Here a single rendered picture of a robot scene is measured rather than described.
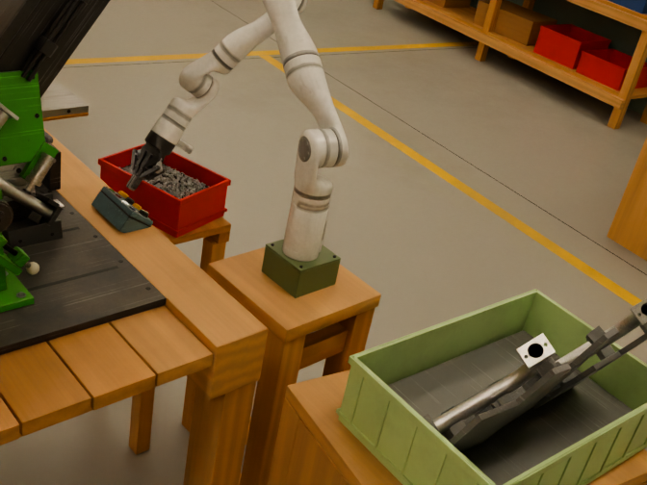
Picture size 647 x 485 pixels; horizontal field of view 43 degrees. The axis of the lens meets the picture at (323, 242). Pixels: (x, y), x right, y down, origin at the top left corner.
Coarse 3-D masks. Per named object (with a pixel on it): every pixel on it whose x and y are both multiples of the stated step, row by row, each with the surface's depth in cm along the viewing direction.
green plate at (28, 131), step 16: (0, 80) 184; (16, 80) 186; (32, 80) 189; (0, 96) 185; (16, 96) 187; (32, 96) 190; (16, 112) 188; (32, 112) 191; (16, 128) 189; (32, 128) 191; (0, 144) 187; (16, 144) 190; (32, 144) 192; (0, 160) 188; (16, 160) 191
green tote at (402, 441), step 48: (432, 336) 184; (480, 336) 198; (576, 336) 198; (384, 384) 163; (624, 384) 190; (384, 432) 165; (432, 432) 153; (624, 432) 171; (432, 480) 157; (480, 480) 146; (528, 480) 148; (576, 480) 167
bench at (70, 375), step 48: (96, 336) 173; (144, 336) 176; (192, 336) 178; (0, 384) 156; (48, 384) 158; (96, 384) 160; (144, 384) 165; (0, 432) 146; (240, 432) 195; (192, 480) 205
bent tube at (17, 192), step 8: (0, 104) 181; (0, 112) 183; (8, 112) 183; (0, 120) 183; (0, 128) 184; (0, 184) 186; (8, 184) 188; (8, 192) 188; (16, 192) 189; (24, 192) 191; (16, 200) 190; (24, 200) 191; (32, 200) 192; (32, 208) 193; (40, 208) 194; (48, 208) 195; (48, 216) 196
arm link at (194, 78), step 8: (208, 56) 210; (216, 56) 209; (192, 64) 211; (200, 64) 210; (208, 64) 209; (216, 64) 209; (224, 64) 209; (184, 72) 211; (192, 72) 210; (200, 72) 209; (208, 72) 209; (224, 72) 211; (184, 80) 210; (192, 80) 209; (200, 80) 210; (208, 80) 212; (184, 88) 212; (192, 88) 211; (200, 88) 212; (208, 88) 213
